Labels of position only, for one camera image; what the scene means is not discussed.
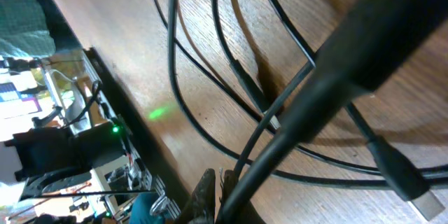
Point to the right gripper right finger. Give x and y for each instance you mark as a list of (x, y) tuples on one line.
[(232, 209)]

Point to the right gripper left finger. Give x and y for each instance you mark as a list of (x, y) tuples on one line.
[(200, 208)]

